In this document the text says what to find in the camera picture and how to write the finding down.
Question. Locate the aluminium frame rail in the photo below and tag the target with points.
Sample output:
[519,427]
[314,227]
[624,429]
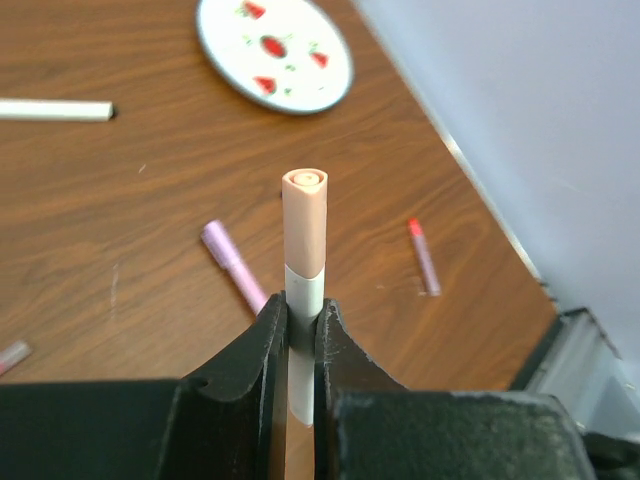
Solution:
[576,363]

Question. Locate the white marker with black end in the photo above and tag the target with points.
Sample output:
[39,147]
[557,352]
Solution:
[56,110]

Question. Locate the white thin pen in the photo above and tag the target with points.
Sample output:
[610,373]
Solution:
[304,299]

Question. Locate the white watermelon pattern plate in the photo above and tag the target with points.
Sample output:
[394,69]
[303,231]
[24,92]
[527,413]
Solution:
[288,56]

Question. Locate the small pink red cap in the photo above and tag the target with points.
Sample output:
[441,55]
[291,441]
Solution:
[13,355]

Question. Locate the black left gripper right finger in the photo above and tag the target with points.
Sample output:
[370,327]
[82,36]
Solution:
[369,426]

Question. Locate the pink highlighter pen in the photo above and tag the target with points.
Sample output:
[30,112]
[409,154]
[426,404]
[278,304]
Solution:
[219,243]

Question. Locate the slim pink red-tipped pen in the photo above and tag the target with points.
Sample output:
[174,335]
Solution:
[424,258]

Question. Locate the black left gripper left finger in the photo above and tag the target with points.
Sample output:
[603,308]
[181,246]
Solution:
[225,420]

